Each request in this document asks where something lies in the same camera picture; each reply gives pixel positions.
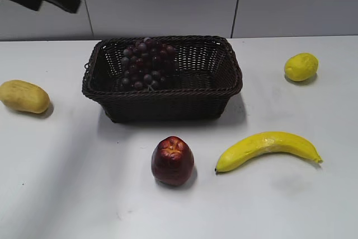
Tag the purple grape bunch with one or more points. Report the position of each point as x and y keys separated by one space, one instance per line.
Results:
x=148 y=65

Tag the dark brown wicker basket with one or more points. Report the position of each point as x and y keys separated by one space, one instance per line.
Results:
x=206 y=76

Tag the yellow potato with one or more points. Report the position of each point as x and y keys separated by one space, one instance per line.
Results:
x=24 y=96

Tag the dark red apple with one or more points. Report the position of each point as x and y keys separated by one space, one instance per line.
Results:
x=172 y=161

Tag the yellow lemon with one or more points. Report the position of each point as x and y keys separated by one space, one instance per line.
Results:
x=301 y=67

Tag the yellow banana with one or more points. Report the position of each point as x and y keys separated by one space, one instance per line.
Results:
x=265 y=143

